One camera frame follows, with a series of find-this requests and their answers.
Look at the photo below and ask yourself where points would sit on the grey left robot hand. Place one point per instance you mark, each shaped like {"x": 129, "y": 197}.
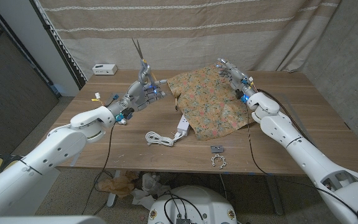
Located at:
{"x": 138, "y": 96}

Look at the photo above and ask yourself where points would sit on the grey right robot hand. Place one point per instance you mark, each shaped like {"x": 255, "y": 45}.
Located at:
{"x": 236, "y": 76}

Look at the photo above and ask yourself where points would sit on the grey yellow scissors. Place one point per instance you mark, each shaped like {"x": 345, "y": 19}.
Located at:
{"x": 142, "y": 63}

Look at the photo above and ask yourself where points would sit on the floral patterned cloth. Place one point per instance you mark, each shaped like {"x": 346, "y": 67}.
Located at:
{"x": 210, "y": 102}

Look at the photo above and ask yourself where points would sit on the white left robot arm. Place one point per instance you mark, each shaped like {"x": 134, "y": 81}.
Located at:
{"x": 42, "y": 155}

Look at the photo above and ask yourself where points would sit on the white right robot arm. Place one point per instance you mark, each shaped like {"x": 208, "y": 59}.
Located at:
{"x": 306, "y": 158}

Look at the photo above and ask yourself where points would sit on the crumpled white paper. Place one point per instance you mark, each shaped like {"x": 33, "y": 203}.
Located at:
{"x": 151, "y": 185}

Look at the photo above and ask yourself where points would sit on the crumpled brown paper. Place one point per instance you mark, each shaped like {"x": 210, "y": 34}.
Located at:
{"x": 117, "y": 186}

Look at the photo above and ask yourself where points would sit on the small wooden clothespin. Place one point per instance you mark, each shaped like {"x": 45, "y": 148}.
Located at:
{"x": 176, "y": 104}

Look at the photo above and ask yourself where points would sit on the white outlet box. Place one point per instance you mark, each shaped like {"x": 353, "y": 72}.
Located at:
{"x": 104, "y": 69}

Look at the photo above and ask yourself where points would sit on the white power strip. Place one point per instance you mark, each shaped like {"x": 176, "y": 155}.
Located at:
{"x": 183, "y": 125}

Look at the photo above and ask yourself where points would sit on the beige striped curtain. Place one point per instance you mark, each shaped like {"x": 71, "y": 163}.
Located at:
{"x": 197, "y": 37}

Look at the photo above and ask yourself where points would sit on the grey metal plate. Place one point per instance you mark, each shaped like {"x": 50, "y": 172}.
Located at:
{"x": 217, "y": 149}

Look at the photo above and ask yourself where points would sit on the white table leg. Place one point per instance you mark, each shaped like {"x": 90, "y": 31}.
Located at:
{"x": 112, "y": 199}

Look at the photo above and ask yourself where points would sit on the grey fabric curtain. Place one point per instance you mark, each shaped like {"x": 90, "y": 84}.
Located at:
{"x": 346, "y": 62}

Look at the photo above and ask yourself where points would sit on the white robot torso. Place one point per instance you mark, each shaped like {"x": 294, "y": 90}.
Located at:
{"x": 197, "y": 202}

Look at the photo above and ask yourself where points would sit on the dark grey door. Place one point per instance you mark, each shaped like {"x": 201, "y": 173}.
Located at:
{"x": 8, "y": 93}

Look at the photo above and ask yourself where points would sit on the white floor platform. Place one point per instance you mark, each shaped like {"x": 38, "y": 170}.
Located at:
{"x": 42, "y": 189}

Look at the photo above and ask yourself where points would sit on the black frame with zigzag trim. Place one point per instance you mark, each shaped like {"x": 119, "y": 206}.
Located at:
{"x": 57, "y": 46}

